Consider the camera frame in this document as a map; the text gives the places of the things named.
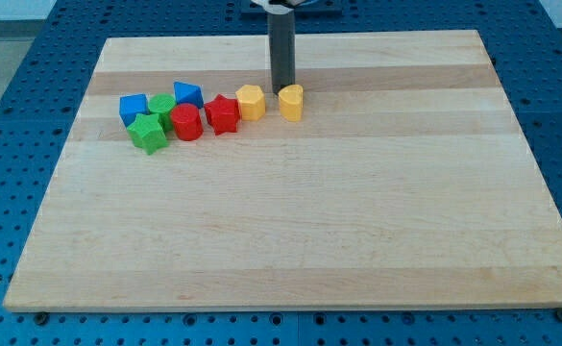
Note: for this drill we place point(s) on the yellow hexagon block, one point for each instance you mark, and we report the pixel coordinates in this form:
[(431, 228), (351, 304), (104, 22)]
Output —
[(251, 102)]

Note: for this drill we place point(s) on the yellow heart block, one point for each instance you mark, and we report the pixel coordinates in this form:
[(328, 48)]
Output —
[(291, 102)]

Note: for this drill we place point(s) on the red star block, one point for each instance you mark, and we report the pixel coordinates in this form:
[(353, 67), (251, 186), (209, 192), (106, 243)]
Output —
[(222, 114)]

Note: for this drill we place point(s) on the red cylinder block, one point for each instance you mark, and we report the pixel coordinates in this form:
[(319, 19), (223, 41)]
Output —
[(187, 122)]

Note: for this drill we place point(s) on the blue triangle block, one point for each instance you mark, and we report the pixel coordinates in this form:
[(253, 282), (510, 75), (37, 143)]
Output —
[(188, 94)]

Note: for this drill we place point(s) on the light wooden board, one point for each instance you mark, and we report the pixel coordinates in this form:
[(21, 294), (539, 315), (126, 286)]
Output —
[(407, 184)]

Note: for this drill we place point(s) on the green cylinder block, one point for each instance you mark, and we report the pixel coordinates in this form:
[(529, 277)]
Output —
[(162, 104)]

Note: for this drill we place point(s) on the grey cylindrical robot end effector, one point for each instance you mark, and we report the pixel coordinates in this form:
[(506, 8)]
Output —
[(281, 36)]

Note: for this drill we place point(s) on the green star block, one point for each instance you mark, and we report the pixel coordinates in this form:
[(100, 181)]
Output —
[(147, 133)]

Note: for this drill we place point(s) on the blue cube block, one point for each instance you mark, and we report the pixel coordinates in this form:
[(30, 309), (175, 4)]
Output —
[(130, 106)]

